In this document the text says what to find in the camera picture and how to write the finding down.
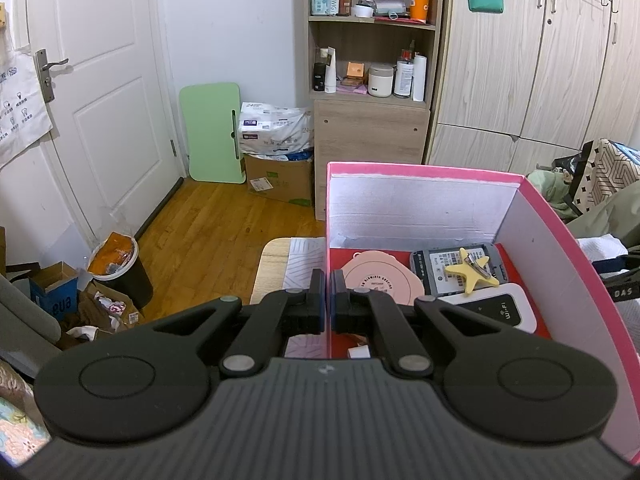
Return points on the white tape roll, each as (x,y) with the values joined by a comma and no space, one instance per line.
(362,11)

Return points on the brown clothing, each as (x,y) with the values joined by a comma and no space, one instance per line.
(75,322)

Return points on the red printed cloth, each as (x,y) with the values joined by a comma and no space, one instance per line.
(342,347)

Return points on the yellow star hair clip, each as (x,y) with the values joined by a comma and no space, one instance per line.
(470,275)

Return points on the grey labelled pocket router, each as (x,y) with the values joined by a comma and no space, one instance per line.
(435,280)

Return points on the grey chair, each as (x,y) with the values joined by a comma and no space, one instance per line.
(22,325)

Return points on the blue cardboard box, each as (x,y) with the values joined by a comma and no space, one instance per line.
(57,300)

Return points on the white door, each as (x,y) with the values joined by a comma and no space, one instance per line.
(110,110)

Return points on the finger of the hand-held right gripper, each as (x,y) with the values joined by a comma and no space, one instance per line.
(615,265)
(625,290)

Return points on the orange paper cup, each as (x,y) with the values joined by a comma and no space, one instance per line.
(419,6)

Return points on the green folding board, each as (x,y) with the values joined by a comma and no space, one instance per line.
(210,130)

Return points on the floral blanket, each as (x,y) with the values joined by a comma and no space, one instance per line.
(17,420)

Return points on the light wooden wardrobe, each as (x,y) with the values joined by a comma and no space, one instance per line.
(500,85)

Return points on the white jar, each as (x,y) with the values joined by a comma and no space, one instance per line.
(380,81)

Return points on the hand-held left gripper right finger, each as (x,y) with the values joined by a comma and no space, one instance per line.
(339,305)

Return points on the tall white tube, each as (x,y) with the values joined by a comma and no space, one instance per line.
(419,80)

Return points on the white printed tote bag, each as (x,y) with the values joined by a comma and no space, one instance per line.
(20,110)

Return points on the grey-green clothing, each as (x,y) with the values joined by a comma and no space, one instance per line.
(610,215)

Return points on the pink rounded square case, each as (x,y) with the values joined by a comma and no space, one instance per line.
(385,280)

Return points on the white pocket router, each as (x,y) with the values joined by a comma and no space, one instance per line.
(515,310)

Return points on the black trash bin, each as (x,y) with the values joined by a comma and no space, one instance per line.
(130,285)

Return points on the light green cloth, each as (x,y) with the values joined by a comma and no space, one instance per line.
(547,190)

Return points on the pink cardboard box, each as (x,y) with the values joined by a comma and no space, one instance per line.
(425,205)

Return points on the black door draft stopper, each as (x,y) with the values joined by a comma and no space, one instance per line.
(157,207)

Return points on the white spray bottle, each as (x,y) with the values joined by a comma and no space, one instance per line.
(330,72)

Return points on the small brown box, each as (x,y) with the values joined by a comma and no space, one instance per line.
(356,70)

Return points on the teal capped jar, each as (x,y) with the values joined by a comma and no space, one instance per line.
(320,5)

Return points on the pink flat packet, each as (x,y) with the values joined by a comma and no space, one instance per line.
(354,87)

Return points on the geometric patterned bag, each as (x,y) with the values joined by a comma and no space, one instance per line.
(605,175)

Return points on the open cardboard box with trash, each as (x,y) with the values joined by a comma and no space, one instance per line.
(107,310)

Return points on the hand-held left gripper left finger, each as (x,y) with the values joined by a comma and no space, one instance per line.
(316,305)

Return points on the wooden shelf cabinet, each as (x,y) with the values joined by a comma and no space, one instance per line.
(370,135)

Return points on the brown cardboard box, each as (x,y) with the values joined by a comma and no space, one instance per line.
(285,182)

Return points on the pack of tissue paper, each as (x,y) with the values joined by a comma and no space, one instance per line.
(275,130)

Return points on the small black container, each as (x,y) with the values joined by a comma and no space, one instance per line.
(319,77)

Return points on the small brown bottle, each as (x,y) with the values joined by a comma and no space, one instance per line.
(346,4)

